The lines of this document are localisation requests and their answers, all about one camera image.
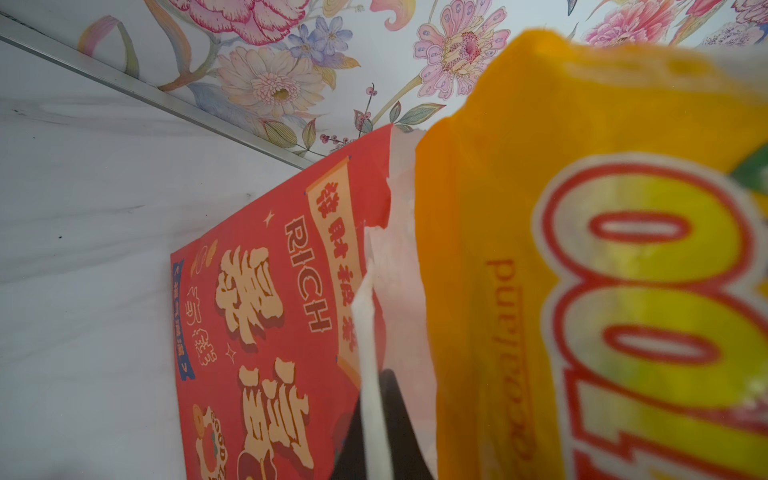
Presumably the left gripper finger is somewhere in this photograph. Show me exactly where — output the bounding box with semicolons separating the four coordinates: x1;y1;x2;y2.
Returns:
330;369;433;479

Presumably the red paper bag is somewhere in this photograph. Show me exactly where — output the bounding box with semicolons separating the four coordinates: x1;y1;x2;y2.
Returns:
171;127;437;479

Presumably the yellow orange snack packet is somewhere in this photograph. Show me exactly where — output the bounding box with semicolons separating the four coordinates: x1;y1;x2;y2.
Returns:
415;30;767;479

